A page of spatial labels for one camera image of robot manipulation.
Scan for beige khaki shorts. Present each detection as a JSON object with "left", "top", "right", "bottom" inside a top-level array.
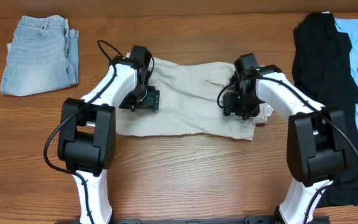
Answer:
[{"left": 116, "top": 58, "right": 273, "bottom": 140}]

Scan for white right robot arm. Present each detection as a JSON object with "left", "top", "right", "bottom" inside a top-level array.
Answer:
[{"left": 217, "top": 64, "right": 358, "bottom": 224}]

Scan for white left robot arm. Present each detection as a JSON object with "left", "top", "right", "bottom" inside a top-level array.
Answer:
[{"left": 51, "top": 54, "right": 159, "bottom": 223}]

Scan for black garment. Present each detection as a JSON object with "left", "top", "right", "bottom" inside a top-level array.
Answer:
[{"left": 292, "top": 13, "right": 358, "bottom": 208}]

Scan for folded light blue jeans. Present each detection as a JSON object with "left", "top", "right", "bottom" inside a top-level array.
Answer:
[{"left": 0, "top": 15, "right": 80, "bottom": 96}]

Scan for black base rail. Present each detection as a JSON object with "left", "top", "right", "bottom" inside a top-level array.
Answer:
[{"left": 57, "top": 215, "right": 331, "bottom": 224}]

